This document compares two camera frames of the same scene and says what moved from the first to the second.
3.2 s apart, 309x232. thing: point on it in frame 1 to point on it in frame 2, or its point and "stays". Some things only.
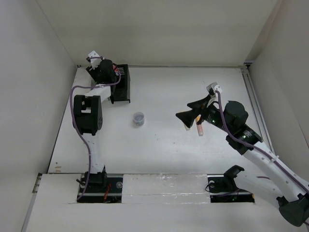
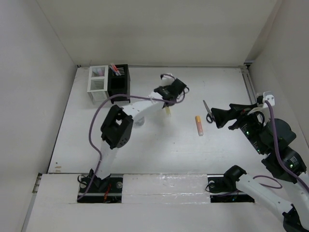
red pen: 116,70 stays
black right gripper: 188,117 to 221,116
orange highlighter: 199,125 stays
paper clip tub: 138,119 stays
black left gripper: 94,75 to 164,87
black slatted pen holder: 122,90 stays
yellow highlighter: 187,128 to 168,111
